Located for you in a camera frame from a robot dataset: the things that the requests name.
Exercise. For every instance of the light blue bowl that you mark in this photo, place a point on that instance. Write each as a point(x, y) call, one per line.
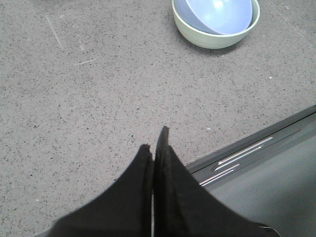
point(221, 17)

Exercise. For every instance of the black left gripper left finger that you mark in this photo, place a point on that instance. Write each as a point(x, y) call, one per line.
point(122, 210)

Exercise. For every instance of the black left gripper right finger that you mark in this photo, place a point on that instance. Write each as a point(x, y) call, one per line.
point(185, 209)

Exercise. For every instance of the light green bowl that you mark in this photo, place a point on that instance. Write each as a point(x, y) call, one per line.
point(214, 41)

